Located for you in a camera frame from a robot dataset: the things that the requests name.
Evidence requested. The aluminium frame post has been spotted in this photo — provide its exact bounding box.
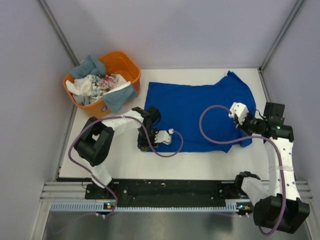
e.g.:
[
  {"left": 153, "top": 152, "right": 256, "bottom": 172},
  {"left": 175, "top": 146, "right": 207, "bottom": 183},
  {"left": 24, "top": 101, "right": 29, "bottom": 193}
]
[
  {"left": 37, "top": 0, "right": 80, "bottom": 66},
  {"left": 258, "top": 0, "right": 306, "bottom": 73}
]

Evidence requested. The grey-blue t shirt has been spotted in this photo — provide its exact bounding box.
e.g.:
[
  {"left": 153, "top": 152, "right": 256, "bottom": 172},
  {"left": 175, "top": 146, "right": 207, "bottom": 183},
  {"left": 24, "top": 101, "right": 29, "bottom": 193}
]
[{"left": 69, "top": 55, "right": 139, "bottom": 114}]

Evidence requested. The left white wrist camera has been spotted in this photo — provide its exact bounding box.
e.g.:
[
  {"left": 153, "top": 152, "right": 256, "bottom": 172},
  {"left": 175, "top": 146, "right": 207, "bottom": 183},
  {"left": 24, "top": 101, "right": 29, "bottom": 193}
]
[{"left": 154, "top": 128, "right": 174, "bottom": 145}]

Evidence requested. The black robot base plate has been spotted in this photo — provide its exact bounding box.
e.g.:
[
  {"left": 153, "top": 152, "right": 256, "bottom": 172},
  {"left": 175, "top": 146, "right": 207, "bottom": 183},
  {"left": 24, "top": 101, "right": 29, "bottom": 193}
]
[{"left": 84, "top": 177, "right": 253, "bottom": 208}]

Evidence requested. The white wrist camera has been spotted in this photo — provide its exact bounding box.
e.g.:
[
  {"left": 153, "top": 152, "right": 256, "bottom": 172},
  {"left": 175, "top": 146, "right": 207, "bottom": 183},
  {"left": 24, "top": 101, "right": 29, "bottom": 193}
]
[
  {"left": 154, "top": 128, "right": 174, "bottom": 145},
  {"left": 228, "top": 102, "right": 249, "bottom": 125}
]

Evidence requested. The grey slotted cable duct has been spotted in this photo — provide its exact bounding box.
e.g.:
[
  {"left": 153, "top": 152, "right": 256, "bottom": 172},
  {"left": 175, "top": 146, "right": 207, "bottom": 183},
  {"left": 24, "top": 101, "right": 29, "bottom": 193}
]
[{"left": 50, "top": 201, "right": 253, "bottom": 214}]

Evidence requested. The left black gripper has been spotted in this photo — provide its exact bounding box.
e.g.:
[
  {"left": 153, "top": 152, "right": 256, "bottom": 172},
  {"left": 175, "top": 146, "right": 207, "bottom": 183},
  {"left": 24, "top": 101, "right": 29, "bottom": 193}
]
[{"left": 137, "top": 127, "right": 160, "bottom": 152}]

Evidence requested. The left aluminium frame post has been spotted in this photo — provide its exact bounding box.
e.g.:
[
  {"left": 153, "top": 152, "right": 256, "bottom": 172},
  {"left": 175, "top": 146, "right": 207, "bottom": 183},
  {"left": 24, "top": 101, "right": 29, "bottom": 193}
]
[{"left": 37, "top": 0, "right": 80, "bottom": 66}]

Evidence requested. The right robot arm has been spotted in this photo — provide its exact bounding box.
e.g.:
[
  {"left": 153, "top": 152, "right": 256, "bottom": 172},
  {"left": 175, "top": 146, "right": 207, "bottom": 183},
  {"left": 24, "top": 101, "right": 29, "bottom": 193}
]
[{"left": 229, "top": 102, "right": 310, "bottom": 234}]

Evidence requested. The white t shirt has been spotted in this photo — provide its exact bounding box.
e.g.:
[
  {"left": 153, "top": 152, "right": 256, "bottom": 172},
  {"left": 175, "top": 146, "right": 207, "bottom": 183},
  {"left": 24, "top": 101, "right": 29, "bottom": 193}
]
[{"left": 65, "top": 77, "right": 92, "bottom": 96}]

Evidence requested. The orange plastic laundry basket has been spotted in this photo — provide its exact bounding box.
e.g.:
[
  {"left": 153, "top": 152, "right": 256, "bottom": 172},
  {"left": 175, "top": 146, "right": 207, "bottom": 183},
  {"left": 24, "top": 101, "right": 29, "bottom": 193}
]
[{"left": 62, "top": 50, "right": 142, "bottom": 120}]

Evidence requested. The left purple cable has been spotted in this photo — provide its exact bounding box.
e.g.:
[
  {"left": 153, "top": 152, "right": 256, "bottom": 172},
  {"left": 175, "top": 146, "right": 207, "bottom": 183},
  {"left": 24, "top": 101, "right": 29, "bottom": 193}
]
[{"left": 68, "top": 116, "right": 184, "bottom": 217}]

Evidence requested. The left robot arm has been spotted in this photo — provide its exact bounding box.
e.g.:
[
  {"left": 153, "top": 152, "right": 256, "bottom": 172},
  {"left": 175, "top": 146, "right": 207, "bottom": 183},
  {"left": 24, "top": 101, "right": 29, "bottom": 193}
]
[{"left": 73, "top": 106, "right": 161, "bottom": 199}]

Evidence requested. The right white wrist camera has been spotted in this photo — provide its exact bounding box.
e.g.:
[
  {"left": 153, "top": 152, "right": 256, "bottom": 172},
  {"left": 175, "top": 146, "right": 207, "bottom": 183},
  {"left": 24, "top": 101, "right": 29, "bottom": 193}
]
[{"left": 228, "top": 102, "right": 249, "bottom": 125}]

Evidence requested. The blue t shirt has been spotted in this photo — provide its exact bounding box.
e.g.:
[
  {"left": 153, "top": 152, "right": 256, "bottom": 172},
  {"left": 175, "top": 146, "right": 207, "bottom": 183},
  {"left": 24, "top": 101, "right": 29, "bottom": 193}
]
[{"left": 144, "top": 71, "right": 256, "bottom": 153}]

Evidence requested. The right aluminium frame post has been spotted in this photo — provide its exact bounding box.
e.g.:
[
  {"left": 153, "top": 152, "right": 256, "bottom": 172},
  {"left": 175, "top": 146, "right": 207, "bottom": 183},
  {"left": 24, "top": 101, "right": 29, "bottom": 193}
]
[{"left": 258, "top": 0, "right": 306, "bottom": 73}]

